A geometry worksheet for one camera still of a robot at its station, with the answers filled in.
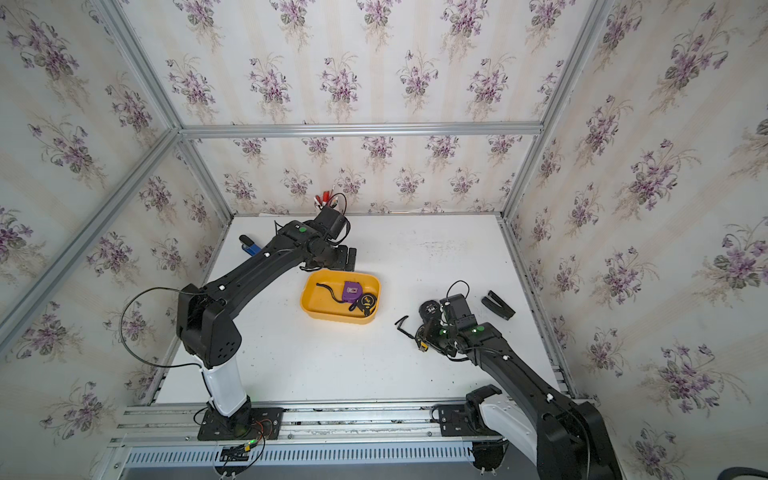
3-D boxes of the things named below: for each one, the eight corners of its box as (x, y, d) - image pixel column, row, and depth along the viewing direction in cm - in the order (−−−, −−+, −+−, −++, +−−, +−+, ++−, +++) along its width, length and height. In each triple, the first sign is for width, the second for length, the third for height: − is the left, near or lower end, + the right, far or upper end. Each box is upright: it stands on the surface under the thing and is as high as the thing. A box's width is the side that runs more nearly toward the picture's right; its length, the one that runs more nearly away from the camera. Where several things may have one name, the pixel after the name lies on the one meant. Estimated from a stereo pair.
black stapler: (505, 323, 92) (507, 320, 91) (479, 301, 97) (481, 298, 96) (514, 314, 94) (517, 311, 93) (489, 293, 99) (490, 289, 98)
